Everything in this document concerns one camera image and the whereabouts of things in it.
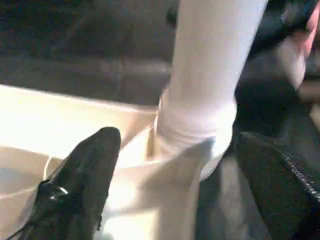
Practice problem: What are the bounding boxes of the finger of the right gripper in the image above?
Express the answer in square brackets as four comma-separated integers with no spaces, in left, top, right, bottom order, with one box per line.
[251,0,317,48]
[166,4,179,26]

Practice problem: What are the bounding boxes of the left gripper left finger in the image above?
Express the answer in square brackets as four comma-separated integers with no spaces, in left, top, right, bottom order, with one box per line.
[0,126,122,240]

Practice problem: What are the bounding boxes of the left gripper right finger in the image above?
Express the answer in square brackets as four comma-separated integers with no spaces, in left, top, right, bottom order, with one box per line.
[236,131,320,240]

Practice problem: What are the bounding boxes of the white plastic table leg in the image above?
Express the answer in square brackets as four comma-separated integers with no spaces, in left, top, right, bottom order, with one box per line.
[154,0,267,151]

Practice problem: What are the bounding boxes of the white plastic table top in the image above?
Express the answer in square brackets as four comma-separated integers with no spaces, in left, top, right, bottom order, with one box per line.
[0,83,233,240]

